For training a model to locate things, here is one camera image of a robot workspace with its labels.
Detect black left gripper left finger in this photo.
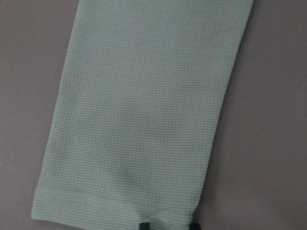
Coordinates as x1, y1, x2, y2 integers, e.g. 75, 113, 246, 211
139, 222, 150, 230

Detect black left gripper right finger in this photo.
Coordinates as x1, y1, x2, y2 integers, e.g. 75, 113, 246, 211
189, 222, 200, 230

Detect olive green long-sleeve shirt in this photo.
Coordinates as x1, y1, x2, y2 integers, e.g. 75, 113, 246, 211
31, 0, 253, 230

